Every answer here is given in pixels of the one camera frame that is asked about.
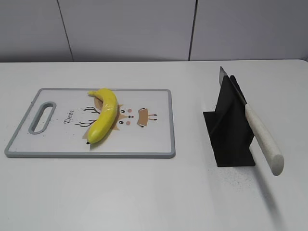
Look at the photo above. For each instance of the knife with white handle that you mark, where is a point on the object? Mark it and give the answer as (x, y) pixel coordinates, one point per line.
(268, 145)

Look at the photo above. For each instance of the black knife stand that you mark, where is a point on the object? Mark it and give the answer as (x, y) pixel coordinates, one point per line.
(228, 129)

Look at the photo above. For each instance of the yellow plastic banana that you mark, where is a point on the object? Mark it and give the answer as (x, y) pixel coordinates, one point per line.
(108, 113)

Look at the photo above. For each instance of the white grey-rimmed cutting board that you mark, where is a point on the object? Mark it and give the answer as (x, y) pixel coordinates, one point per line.
(57, 122)

